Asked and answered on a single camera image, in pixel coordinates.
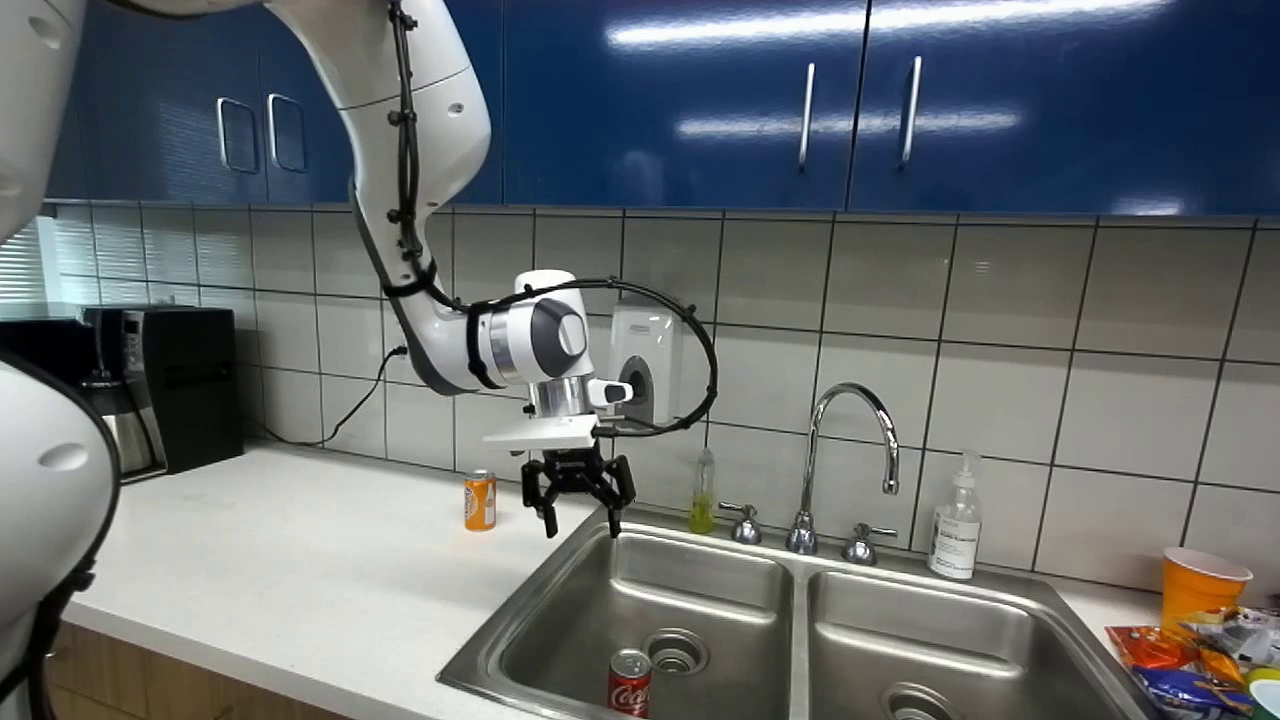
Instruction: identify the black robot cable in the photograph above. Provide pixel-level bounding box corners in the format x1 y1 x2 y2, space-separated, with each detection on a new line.
376 0 725 445

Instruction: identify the dark countertop appliance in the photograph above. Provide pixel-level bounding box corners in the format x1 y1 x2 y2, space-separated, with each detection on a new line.
0 316 95 391

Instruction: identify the stainless steel double sink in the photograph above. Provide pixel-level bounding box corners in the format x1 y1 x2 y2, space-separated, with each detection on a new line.
437 502 1166 720

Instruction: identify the blue cabinet door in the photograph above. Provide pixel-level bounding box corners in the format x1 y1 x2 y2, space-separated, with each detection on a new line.
843 0 1280 224
43 0 268 209
258 0 516 213
491 0 876 215

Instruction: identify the blue snack packet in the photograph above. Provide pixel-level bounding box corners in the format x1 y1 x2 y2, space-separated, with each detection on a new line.
1131 663 1252 720

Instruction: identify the chrome gooseneck faucet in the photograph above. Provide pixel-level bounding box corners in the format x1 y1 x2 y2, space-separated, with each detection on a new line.
780 380 909 561

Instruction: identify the clear pump soap bottle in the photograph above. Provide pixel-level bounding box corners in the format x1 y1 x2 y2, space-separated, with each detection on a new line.
927 454 988 584

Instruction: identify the black power cord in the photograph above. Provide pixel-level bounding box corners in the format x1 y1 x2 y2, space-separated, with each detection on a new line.
317 342 414 454

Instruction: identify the black coffee maker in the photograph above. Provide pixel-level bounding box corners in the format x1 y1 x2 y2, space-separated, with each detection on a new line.
86 306 247 482

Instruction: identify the silver snack packet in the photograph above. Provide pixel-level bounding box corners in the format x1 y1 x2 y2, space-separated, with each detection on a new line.
1182 603 1280 673

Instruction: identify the orange soda can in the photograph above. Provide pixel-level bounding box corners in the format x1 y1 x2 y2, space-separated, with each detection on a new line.
461 465 502 537

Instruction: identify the steel coffee carafe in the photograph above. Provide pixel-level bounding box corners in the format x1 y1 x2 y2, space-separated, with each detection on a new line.
82 372 164 483

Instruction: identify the silver cabinet handle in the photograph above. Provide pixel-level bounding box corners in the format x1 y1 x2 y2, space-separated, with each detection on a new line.
796 60 819 174
208 88 260 182
260 88 314 177
895 51 927 174

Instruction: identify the chrome faucet handle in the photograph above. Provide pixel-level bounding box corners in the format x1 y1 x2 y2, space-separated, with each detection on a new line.
842 522 900 568
725 502 770 548

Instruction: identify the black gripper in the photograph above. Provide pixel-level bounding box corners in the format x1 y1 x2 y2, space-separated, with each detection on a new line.
516 445 641 545

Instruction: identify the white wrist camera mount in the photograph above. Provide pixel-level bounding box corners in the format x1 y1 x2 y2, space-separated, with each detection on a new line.
482 411 605 456

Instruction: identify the white wall soap dispenser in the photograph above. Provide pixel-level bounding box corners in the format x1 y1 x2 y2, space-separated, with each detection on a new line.
607 309 680 433

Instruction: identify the wooden base cabinet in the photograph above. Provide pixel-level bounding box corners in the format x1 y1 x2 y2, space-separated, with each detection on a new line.
43 615 351 720

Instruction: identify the orange plastic cup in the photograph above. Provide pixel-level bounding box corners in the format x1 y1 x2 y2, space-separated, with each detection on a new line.
1155 545 1256 647

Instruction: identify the red snack packet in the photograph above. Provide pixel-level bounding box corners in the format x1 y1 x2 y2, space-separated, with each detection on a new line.
1106 623 1202 675

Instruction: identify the red cola can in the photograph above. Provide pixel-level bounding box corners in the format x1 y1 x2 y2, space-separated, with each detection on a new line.
605 644 662 720

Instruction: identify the green dish soap bottle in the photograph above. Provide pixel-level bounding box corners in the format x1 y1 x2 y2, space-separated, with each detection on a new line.
684 447 725 537

